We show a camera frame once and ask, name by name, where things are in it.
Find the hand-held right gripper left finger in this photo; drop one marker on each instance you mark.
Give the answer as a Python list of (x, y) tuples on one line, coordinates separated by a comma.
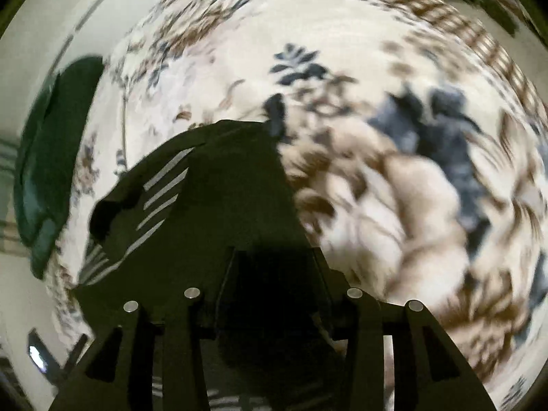
[(182, 351)]

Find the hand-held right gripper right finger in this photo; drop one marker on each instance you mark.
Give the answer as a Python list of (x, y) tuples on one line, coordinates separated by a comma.
[(366, 351)]

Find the black garment with white stripes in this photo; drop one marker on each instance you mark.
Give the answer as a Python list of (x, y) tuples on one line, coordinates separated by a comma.
[(222, 188)]

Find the grey striped curtain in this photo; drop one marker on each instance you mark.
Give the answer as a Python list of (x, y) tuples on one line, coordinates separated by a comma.
[(7, 188)]

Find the dark green cloth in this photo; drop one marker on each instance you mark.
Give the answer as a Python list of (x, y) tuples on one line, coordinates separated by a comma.
[(55, 158)]

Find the floral printed blanket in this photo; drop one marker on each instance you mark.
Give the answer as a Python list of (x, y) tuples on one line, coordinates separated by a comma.
[(342, 51)]

